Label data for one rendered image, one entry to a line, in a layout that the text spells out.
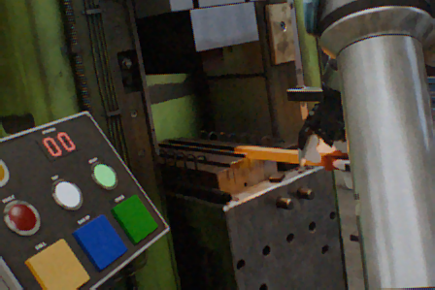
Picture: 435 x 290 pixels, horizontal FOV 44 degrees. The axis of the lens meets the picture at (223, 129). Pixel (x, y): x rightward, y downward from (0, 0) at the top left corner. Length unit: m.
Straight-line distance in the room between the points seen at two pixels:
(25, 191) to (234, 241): 0.56
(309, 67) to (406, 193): 1.26
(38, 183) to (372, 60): 0.57
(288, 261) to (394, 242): 0.94
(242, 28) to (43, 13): 0.46
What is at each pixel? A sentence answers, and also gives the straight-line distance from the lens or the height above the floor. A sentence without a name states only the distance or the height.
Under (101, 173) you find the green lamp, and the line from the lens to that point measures 1.00.
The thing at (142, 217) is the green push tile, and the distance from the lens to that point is 1.00.
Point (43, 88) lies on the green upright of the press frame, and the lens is 1.23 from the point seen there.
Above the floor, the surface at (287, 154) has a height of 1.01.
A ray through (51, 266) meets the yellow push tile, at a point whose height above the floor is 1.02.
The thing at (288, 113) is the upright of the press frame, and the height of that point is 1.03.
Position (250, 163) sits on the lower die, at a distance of 1.36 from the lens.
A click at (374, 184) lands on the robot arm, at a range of 0.51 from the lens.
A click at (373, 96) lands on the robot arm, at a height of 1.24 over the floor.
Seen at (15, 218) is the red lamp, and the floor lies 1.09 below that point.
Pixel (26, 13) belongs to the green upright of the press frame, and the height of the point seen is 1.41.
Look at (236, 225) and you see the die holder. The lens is 1.28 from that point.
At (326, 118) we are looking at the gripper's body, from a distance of 1.13.
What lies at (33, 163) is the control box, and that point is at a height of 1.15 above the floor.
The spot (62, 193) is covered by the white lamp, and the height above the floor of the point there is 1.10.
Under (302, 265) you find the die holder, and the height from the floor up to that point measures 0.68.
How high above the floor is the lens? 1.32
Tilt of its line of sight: 11 degrees down
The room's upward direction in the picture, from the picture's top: 9 degrees counter-clockwise
